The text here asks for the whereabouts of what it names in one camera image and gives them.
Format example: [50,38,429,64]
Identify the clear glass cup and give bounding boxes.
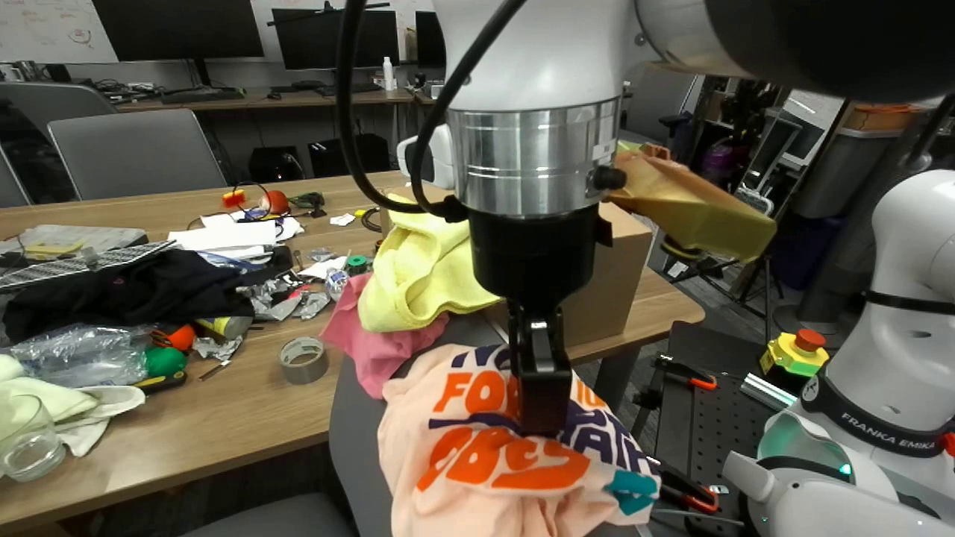
[0,395,71,487]

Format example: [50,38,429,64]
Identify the grey trash bin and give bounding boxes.
[794,98,942,220]

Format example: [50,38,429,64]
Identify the yellow towel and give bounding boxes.
[356,208,504,338]

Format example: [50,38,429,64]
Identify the grey tape roll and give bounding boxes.
[274,335,332,387]

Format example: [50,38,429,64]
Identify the clear plastic bag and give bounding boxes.
[7,323,157,387]

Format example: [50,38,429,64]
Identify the yellow red emergency stop button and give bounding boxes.
[757,326,832,381]

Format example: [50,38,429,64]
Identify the wooden table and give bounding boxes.
[0,159,709,532]

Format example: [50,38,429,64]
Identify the pink t-shirt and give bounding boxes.
[320,275,456,402]

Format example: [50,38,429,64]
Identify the grey chair with backrest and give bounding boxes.
[178,310,653,537]

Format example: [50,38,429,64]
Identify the white papers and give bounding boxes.
[163,208,307,262]

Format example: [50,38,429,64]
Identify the large cardboard box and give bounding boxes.
[381,174,657,353]

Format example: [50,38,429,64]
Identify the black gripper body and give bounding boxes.
[466,202,602,323]

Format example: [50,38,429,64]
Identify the dark grey office chair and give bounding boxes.
[0,80,113,138]

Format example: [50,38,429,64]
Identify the pale green cloth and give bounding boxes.
[0,353,147,460]

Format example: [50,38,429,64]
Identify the green ball toy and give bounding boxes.
[142,341,190,381]

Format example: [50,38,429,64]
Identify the black perforated mounting board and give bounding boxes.
[651,323,830,537]

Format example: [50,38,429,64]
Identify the grey folded cloth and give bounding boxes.
[16,220,148,262]

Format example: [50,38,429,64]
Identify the orange toy piece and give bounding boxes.
[162,326,199,353]

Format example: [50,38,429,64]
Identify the black cloth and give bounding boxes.
[0,247,295,347]

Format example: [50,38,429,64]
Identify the wall whiteboard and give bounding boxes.
[0,0,120,67]

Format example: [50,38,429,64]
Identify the tan wrist camera mount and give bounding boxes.
[601,146,780,262]

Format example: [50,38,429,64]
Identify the peach t-shirt with orange print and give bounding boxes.
[372,341,666,537]

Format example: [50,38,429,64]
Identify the wooden computer desk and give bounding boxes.
[117,88,441,113]

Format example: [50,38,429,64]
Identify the crumpled silver wrapper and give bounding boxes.
[242,278,338,323]

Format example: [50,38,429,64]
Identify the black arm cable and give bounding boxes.
[335,0,530,220]

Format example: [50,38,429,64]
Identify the black bag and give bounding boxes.
[244,143,307,186]
[307,131,393,180]

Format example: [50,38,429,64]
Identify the red handled clamp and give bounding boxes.
[651,353,723,395]
[635,453,729,520]

